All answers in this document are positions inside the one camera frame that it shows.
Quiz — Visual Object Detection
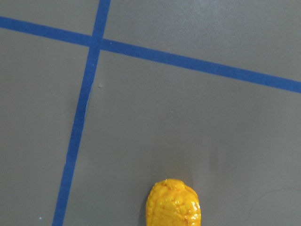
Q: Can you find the yellow plastic corn cob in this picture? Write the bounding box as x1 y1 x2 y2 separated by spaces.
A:
145 178 202 226

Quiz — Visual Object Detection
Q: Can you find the brown table mat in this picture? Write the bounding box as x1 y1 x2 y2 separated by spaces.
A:
0 0 301 226

